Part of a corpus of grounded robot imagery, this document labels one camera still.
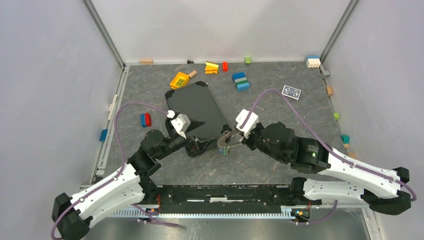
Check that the blue green stacked bricks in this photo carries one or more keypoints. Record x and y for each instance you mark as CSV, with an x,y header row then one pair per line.
x,y
240,81

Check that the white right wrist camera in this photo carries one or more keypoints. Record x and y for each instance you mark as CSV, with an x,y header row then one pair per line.
x,y
251,123

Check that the wooden peg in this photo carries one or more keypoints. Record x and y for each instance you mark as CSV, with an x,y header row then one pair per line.
x,y
192,74

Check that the teal block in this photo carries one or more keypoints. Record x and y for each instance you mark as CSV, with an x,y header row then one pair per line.
x,y
345,138

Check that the yellow orange wedge blocks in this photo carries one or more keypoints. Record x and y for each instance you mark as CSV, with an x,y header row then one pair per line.
x,y
211,67

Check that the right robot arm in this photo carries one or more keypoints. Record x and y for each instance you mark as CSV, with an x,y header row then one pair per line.
x,y
357,182

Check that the dark grey hard case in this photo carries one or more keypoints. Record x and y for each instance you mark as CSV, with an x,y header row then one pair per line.
x,y
197,102

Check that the white cable duct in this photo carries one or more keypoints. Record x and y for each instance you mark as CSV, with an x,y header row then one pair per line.
x,y
133,212

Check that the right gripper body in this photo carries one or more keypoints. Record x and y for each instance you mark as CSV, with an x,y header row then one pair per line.
x,y
256,139

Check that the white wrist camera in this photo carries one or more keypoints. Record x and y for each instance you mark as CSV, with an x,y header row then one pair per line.
x,y
180,122
251,123

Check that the lime green block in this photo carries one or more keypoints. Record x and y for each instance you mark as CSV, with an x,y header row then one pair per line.
x,y
336,116

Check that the tan block at right wall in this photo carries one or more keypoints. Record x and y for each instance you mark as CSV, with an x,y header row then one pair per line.
x,y
352,155

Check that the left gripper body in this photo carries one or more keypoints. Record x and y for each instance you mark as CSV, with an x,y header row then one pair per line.
x,y
179,142

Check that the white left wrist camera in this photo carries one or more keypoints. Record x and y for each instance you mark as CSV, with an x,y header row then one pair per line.
x,y
180,122

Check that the white blue brick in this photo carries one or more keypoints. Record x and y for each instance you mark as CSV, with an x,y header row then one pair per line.
x,y
313,61

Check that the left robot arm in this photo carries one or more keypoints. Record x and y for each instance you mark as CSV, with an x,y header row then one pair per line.
x,y
75,215

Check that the yellow toy window block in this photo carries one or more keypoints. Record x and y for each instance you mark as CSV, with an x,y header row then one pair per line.
x,y
180,80

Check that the grey brick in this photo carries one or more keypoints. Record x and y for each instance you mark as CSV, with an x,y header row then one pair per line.
x,y
324,73

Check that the metal disc keyring with rings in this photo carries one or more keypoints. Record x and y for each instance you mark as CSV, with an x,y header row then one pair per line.
x,y
235,142

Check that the red blue brick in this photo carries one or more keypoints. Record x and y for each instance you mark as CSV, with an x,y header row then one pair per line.
x,y
145,120

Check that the red small block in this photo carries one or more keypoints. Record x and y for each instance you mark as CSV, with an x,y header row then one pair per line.
x,y
225,67

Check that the tan wooden block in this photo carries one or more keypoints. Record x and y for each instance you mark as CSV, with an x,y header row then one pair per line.
x,y
146,61

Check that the blue block at left wall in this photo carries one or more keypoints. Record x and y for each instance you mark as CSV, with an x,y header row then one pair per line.
x,y
103,135

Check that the orange wooden block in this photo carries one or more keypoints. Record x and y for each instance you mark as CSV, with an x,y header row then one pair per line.
x,y
329,91

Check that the blue playing card box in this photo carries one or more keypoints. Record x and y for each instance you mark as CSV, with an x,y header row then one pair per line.
x,y
291,92

